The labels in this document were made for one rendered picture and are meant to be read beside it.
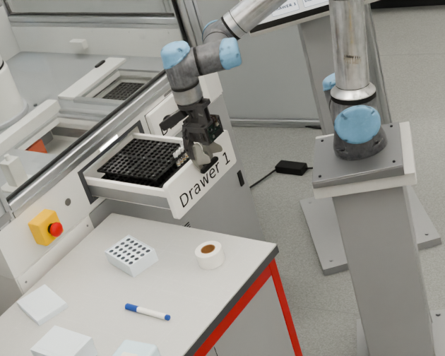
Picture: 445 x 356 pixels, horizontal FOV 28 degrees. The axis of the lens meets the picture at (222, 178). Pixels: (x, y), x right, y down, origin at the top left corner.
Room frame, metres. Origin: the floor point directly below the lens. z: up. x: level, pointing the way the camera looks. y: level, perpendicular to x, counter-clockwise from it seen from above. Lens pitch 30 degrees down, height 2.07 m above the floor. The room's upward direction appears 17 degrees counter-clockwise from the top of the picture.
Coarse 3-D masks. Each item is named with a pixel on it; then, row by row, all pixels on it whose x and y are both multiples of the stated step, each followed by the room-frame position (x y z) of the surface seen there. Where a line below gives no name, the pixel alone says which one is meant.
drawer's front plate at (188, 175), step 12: (228, 144) 2.20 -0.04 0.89; (228, 156) 2.19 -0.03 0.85; (192, 168) 2.08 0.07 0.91; (228, 168) 2.18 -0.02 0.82; (168, 180) 2.03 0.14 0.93; (180, 180) 2.04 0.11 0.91; (192, 180) 2.07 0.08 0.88; (204, 180) 2.10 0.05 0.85; (216, 180) 2.14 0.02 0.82; (168, 192) 2.00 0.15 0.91; (180, 192) 2.03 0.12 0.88; (192, 192) 2.06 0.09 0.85; (204, 192) 2.09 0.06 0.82; (180, 204) 2.02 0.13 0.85; (192, 204) 2.05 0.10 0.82; (180, 216) 2.01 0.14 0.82
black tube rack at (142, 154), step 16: (128, 144) 2.36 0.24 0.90; (144, 144) 2.34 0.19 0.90; (160, 144) 2.30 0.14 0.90; (176, 144) 2.27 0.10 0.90; (112, 160) 2.29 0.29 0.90; (128, 160) 2.27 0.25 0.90; (144, 160) 2.24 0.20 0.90; (160, 160) 2.20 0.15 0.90; (112, 176) 2.25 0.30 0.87; (128, 176) 2.18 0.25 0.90; (144, 176) 2.15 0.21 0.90; (160, 176) 2.17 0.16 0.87
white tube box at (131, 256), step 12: (120, 240) 2.03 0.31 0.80; (132, 240) 2.01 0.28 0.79; (108, 252) 1.99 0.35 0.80; (120, 252) 1.97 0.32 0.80; (132, 252) 1.96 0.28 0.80; (144, 252) 1.94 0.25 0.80; (120, 264) 1.94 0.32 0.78; (132, 264) 1.90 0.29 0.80; (144, 264) 1.91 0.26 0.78; (132, 276) 1.90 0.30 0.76
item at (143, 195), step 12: (132, 132) 2.44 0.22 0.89; (120, 144) 2.39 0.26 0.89; (108, 156) 2.35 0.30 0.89; (96, 168) 2.31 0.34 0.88; (96, 180) 2.22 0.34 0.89; (108, 180) 2.19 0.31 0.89; (96, 192) 2.22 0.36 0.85; (108, 192) 2.19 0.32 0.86; (120, 192) 2.16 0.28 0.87; (132, 192) 2.12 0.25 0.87; (144, 192) 2.09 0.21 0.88; (156, 192) 2.06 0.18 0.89; (144, 204) 2.11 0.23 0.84; (156, 204) 2.07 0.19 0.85; (168, 204) 2.04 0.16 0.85
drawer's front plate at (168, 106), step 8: (200, 80) 2.64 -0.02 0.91; (168, 96) 2.54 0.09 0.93; (208, 96) 2.65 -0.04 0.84; (160, 104) 2.51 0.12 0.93; (168, 104) 2.52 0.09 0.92; (176, 104) 2.54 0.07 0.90; (152, 112) 2.47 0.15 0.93; (160, 112) 2.48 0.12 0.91; (168, 112) 2.51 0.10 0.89; (152, 120) 2.45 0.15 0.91; (160, 120) 2.48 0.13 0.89; (152, 128) 2.45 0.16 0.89; (176, 128) 2.52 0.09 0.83
